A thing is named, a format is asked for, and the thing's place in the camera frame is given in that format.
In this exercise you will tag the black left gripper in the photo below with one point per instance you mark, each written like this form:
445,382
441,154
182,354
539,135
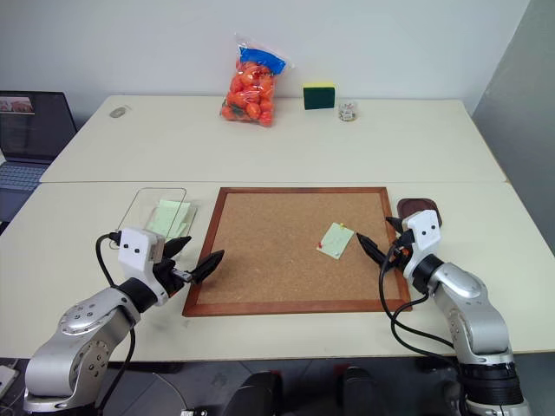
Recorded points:
170,278

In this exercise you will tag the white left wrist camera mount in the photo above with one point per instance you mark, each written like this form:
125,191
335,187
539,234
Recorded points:
135,253

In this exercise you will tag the clear plastic box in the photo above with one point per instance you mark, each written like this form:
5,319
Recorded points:
139,208

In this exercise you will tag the bag of orange fruit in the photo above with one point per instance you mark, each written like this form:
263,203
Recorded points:
251,93

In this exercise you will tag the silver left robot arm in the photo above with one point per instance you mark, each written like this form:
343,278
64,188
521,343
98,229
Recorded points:
82,329

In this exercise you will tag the stack of green notes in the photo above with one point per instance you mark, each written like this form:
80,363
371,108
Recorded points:
167,214

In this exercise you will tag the grey oval table grommet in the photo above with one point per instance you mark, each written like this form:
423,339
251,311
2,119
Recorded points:
117,112

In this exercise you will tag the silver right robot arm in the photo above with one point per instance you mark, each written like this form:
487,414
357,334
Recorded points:
470,312

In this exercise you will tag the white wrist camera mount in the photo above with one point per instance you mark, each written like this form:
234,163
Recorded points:
135,253
424,232

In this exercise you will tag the yellow and green sponge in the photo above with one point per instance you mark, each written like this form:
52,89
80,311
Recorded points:
319,99

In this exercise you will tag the dark grey laptop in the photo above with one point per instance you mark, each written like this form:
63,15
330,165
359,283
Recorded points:
30,130

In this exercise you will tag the wood-framed cork board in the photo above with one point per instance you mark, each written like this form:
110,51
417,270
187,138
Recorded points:
277,255

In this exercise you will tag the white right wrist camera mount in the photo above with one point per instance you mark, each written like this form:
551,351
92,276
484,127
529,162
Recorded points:
424,232

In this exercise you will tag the small glass jar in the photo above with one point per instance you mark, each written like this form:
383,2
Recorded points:
348,112

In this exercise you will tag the brown plastic tray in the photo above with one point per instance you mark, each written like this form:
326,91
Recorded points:
412,206

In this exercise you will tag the green paper note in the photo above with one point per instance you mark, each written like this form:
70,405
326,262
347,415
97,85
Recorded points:
335,241

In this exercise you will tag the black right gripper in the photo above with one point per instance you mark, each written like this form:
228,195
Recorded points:
401,253

